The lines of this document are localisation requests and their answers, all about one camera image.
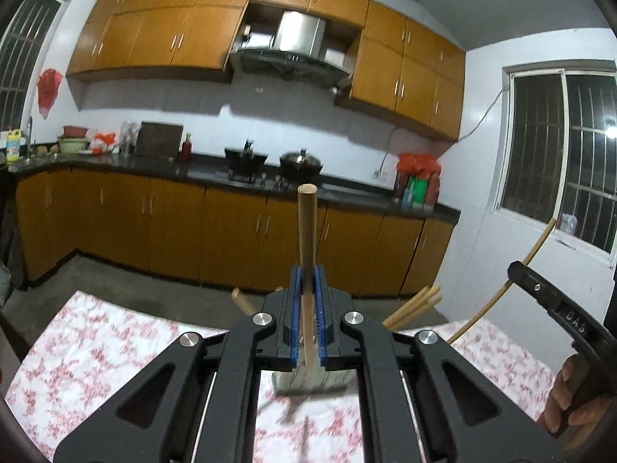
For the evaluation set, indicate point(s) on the floral red white tablecloth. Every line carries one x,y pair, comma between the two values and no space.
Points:
91,348

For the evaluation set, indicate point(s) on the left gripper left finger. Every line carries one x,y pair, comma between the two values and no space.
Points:
197,400

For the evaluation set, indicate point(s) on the steel range hood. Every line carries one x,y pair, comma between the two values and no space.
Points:
295,46

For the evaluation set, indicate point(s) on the right barred window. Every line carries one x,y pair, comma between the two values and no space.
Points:
559,154

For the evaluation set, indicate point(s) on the wooden chopstick group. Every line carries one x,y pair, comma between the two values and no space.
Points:
428,306
415,309
505,287

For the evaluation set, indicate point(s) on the red sauce bottle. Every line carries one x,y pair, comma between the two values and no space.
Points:
186,149

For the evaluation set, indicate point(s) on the green box on counter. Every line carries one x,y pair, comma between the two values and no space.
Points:
417,192

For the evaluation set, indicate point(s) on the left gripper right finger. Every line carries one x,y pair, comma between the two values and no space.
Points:
420,399

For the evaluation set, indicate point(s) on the dark cutting board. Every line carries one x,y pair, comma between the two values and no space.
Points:
158,140

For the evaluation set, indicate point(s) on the black wok left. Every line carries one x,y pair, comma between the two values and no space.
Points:
245,161

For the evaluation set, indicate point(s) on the black wok with lid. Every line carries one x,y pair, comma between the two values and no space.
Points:
299,167

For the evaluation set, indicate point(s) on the red plastic bag on wall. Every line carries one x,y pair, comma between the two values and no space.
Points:
48,87

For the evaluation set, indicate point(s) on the barred window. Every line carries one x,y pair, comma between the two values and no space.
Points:
559,154
24,45

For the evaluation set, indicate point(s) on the sink faucet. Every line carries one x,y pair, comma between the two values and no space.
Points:
28,138

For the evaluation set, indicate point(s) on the person right hand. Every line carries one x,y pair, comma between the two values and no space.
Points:
586,417

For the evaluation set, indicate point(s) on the upper wooden cabinets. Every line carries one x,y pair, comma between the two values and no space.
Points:
375,60

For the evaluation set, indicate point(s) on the yellow detergent bottle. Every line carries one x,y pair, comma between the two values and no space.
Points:
13,145

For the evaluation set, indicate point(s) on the green basin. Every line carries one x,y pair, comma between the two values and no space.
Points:
72,145

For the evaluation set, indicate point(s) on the green perforated utensil holder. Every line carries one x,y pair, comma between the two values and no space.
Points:
303,381

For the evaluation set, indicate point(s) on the wooden cabinets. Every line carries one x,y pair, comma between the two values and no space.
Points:
375,60
218,236

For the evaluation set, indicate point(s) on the lower wooden cabinets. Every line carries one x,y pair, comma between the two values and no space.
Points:
218,236

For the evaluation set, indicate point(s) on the red bag on counter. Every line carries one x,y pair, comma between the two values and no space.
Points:
421,166

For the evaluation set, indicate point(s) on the left barred window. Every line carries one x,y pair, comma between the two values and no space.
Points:
24,45

